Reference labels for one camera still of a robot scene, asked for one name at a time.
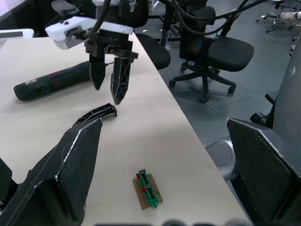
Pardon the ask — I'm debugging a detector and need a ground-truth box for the grey star chair base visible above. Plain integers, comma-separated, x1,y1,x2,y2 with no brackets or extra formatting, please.
255,11,301,41

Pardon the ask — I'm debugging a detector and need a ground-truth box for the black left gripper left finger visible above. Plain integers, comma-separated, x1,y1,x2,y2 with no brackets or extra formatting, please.
0,117,103,226

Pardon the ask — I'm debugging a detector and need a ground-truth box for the small wooden base block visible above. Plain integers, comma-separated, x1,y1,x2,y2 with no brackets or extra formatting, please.
132,174,164,210

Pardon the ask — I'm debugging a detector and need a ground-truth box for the black office chair with castors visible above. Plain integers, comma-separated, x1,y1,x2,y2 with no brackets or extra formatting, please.
169,6,255,105

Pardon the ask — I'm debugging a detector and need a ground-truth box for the silver rounded robot joint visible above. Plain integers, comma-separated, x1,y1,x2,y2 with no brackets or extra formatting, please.
203,138,237,182

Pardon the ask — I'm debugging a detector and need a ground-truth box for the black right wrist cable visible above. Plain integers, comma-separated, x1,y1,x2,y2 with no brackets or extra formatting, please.
79,0,112,40

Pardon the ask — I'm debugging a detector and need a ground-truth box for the black chair headrest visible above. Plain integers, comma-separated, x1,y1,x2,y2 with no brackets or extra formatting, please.
51,0,81,17

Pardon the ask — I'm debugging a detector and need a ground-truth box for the white flat device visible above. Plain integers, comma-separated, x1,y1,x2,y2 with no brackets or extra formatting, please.
0,28,35,41

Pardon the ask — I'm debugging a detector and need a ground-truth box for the black office chair wide seat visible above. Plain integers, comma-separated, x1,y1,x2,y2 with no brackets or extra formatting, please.
117,0,172,71

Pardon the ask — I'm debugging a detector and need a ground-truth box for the black looping cable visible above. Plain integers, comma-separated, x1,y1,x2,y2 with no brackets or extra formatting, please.
164,0,251,20

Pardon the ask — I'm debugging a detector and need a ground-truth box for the silver robot torso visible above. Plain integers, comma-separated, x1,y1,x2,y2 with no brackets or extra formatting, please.
249,36,301,142

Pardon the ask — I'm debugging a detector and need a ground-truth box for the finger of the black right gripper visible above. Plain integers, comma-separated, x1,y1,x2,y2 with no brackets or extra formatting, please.
89,55,106,91
110,56,135,105

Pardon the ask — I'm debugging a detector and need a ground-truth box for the loose black finger piece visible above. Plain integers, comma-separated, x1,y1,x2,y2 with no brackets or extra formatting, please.
73,103,119,127

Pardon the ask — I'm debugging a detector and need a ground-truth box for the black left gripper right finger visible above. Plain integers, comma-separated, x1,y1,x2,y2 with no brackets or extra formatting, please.
225,117,301,223

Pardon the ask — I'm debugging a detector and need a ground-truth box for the dark green electric screwdriver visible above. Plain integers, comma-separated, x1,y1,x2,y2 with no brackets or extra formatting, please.
13,60,115,103

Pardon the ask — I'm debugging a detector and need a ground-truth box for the green slotted gripper body part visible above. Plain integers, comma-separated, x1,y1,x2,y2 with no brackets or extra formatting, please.
136,169,159,209

